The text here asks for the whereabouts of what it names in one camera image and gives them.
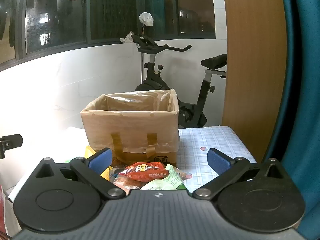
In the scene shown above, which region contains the checked tablecloth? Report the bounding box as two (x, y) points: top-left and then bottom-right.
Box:
(0, 126), (258, 205)

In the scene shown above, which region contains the yellow snack packet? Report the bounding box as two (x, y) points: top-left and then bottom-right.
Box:
(85, 145), (112, 181)

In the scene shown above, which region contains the brown orange snack packet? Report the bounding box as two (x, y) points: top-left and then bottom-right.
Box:
(112, 174), (141, 195)

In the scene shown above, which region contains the dark framed window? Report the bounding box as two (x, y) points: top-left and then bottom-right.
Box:
(0, 0), (217, 67)

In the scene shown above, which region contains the cardboard box with plastic liner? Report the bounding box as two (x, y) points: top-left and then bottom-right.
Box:
(80, 88), (180, 167)

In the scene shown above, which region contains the crumpled white tissue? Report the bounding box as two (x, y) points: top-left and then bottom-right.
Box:
(119, 31), (135, 44)

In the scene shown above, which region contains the green snack packet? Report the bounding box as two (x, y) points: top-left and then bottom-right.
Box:
(139, 164), (187, 191)

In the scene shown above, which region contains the white plastic bag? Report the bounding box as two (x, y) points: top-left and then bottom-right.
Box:
(139, 12), (154, 27)

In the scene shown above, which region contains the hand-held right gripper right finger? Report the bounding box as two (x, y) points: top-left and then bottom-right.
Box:
(192, 148), (292, 200)

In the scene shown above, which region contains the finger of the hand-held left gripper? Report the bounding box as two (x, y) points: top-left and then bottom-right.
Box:
(0, 134), (23, 158)

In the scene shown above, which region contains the red orange snack packet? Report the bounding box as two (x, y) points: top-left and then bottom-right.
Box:
(118, 162), (170, 182)

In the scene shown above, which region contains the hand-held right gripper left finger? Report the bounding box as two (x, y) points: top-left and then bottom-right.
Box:
(31, 148), (125, 200)

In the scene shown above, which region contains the black exercise bike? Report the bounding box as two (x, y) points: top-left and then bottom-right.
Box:
(130, 34), (228, 128)

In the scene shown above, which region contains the wooden panel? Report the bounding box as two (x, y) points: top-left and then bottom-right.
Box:
(221, 0), (288, 164)

